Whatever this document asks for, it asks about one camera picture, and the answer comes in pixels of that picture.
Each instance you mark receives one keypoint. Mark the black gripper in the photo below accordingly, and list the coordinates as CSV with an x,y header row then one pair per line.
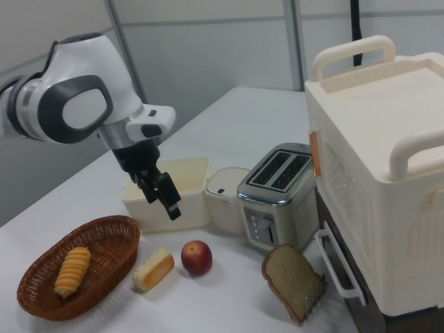
x,y
138,157

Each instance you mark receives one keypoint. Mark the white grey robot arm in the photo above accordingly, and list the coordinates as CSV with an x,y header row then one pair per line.
x,y
86,79

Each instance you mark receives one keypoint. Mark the white square plastic container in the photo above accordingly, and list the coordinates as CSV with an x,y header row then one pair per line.
x,y
192,208

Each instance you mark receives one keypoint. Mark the small white lidded bin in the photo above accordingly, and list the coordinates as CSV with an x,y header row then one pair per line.
x,y
225,201

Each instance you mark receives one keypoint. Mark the brown wicker basket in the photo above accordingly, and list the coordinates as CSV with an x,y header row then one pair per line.
x,y
107,243

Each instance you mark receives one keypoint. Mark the red apple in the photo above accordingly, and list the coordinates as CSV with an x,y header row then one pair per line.
x,y
196,258

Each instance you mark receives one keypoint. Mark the sponge cake piece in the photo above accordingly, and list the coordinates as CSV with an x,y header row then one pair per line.
x,y
156,270

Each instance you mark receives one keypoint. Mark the striped spiral bread roll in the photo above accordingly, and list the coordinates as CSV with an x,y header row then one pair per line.
x,y
73,272

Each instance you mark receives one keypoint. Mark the cream and chrome toaster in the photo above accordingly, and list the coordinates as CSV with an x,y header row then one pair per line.
x,y
277,208

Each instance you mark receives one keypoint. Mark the brown bread slice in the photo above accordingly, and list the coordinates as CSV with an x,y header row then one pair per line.
x,y
289,277

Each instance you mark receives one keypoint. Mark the cream plastic storage box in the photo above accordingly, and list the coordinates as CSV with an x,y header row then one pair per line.
x,y
374,173

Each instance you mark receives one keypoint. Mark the black vertical pole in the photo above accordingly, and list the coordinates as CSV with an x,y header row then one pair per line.
x,y
355,31

